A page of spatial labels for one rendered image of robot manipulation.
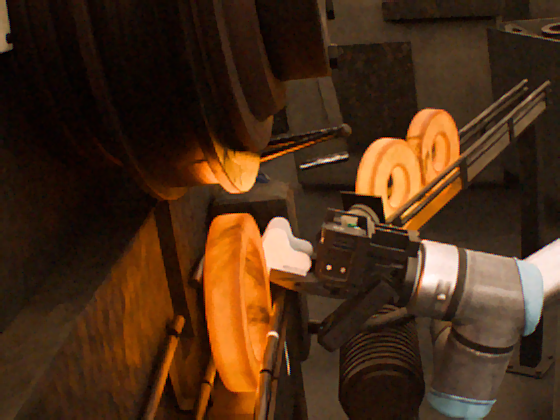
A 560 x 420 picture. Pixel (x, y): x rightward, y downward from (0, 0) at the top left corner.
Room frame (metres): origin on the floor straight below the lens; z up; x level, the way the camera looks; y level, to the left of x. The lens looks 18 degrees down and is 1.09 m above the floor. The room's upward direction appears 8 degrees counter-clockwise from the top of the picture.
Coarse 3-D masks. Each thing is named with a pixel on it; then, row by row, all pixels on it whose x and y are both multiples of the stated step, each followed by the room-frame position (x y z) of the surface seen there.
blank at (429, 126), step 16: (432, 112) 1.30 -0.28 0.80; (416, 128) 1.28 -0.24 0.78; (432, 128) 1.29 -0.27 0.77; (448, 128) 1.34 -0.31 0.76; (416, 144) 1.26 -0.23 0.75; (432, 144) 1.29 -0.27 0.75; (448, 144) 1.33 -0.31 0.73; (448, 160) 1.33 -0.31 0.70; (432, 176) 1.28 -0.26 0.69; (448, 176) 1.33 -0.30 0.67
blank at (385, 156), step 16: (384, 144) 1.18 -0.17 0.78; (400, 144) 1.21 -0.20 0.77; (368, 160) 1.17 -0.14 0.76; (384, 160) 1.17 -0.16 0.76; (400, 160) 1.20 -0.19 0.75; (416, 160) 1.24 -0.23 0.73; (368, 176) 1.15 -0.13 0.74; (384, 176) 1.16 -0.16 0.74; (400, 176) 1.23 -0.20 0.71; (416, 176) 1.24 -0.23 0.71; (368, 192) 1.14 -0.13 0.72; (384, 192) 1.16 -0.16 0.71; (400, 192) 1.22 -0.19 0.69; (416, 192) 1.23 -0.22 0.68; (384, 208) 1.16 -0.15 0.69
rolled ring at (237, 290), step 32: (224, 224) 0.72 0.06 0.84; (256, 224) 0.79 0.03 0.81; (224, 256) 0.68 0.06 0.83; (256, 256) 0.78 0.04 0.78; (224, 288) 0.65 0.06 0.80; (256, 288) 0.79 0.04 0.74; (224, 320) 0.64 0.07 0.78; (256, 320) 0.77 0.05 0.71; (224, 352) 0.64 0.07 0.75; (256, 352) 0.73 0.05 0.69; (224, 384) 0.66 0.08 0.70; (256, 384) 0.66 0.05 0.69
